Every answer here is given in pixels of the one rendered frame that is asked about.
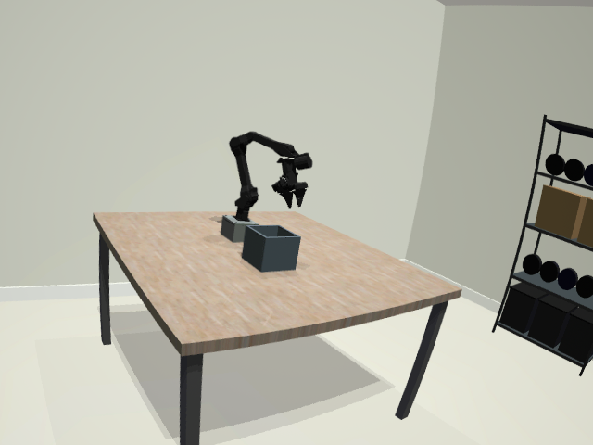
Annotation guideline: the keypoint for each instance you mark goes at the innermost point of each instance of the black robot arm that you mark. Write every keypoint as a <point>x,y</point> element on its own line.
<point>248,193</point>

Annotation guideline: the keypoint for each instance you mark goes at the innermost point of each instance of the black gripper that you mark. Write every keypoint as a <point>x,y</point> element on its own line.
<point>299,188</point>

